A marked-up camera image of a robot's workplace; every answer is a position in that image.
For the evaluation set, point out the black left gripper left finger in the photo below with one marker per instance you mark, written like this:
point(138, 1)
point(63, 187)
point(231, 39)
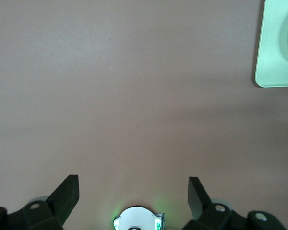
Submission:
point(38, 215)

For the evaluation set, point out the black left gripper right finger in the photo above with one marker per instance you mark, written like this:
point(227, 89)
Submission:
point(218, 218)

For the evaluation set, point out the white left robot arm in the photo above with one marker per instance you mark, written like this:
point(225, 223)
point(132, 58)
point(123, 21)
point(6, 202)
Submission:
point(136, 219)

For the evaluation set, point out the brown table mat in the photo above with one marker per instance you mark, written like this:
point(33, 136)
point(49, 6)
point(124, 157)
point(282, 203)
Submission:
point(110, 83)

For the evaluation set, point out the light green rectangular tray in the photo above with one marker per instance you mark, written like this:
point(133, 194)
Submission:
point(271, 48)

